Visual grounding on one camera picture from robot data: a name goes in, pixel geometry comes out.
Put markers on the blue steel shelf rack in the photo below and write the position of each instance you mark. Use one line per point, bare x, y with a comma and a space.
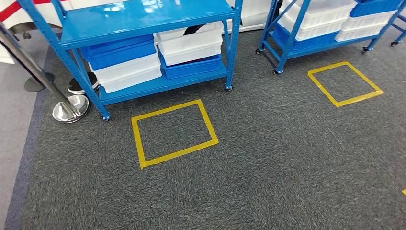
287, 47
400, 31
142, 19

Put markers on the white plastic crate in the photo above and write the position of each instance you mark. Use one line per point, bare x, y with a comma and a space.
358, 34
320, 33
323, 16
133, 83
127, 68
368, 22
190, 57
190, 43

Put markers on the yellow floor tape square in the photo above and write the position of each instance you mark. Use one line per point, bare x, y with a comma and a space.
337, 103
142, 164

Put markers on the black white-soled shoe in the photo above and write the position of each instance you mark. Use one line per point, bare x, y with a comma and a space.
74, 87

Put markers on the chrome barrier stanchion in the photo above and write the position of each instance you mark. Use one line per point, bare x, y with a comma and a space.
68, 109

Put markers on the black barrier stanchion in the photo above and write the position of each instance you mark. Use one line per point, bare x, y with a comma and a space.
39, 83

